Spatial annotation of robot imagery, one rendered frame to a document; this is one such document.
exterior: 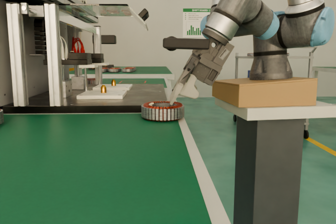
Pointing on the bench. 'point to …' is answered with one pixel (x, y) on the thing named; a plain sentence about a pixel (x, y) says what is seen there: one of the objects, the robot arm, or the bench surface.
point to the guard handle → (144, 14)
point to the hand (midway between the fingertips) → (169, 99)
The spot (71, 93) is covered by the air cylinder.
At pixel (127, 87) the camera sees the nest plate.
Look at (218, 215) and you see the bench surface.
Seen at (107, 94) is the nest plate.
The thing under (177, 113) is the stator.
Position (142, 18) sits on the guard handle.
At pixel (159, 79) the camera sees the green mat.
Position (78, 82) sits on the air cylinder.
